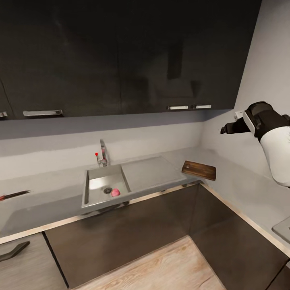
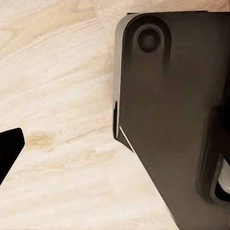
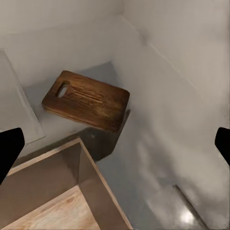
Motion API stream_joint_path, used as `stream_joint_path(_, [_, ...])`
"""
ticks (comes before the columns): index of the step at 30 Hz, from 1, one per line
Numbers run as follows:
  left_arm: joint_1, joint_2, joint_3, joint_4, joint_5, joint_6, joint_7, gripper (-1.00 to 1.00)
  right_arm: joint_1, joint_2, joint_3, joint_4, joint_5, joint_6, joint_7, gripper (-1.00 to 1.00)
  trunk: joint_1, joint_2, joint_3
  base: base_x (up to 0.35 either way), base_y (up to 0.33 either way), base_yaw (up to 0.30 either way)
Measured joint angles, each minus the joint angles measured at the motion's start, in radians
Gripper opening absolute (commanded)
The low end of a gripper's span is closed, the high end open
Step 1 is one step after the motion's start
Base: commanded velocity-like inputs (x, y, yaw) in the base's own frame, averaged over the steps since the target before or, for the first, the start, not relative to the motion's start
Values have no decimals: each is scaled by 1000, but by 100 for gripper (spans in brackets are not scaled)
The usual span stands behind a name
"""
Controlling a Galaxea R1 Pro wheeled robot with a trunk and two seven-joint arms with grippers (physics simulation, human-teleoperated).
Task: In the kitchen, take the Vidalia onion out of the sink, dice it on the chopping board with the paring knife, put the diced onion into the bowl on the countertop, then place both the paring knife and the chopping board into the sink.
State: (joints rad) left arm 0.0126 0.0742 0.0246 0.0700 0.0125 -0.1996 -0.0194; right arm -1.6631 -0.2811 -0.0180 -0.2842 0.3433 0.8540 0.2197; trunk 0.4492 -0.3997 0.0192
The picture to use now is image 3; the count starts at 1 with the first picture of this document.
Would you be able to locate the cutting board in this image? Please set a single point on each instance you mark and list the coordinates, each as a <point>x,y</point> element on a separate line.
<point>88,100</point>

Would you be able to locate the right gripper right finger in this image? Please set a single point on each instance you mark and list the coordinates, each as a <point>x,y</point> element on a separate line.
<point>222,142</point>

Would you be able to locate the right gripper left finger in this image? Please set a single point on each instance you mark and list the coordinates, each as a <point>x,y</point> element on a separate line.
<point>11,144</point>

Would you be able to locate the drop in sink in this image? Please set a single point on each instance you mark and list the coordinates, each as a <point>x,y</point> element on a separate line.
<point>15,108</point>

